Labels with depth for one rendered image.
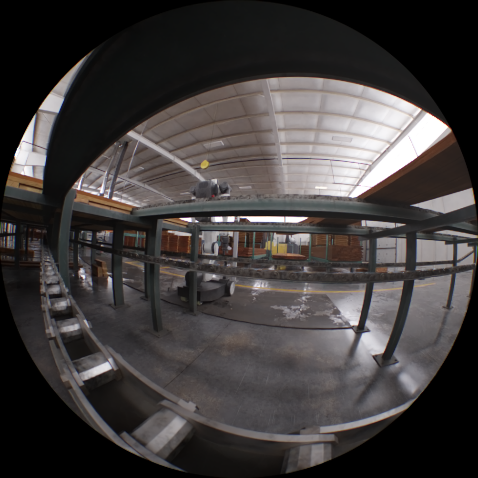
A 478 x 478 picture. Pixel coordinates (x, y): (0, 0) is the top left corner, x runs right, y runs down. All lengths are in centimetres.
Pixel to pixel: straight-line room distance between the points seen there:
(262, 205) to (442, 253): 853
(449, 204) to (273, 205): 837
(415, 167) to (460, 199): 779
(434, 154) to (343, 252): 403
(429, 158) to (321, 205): 41
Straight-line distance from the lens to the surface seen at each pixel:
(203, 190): 180
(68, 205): 77
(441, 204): 887
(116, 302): 162
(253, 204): 59
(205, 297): 162
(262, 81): 661
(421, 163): 52
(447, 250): 858
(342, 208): 61
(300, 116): 889
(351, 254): 444
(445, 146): 49
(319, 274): 61
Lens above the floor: 63
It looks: 3 degrees up
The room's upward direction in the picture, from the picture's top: 3 degrees clockwise
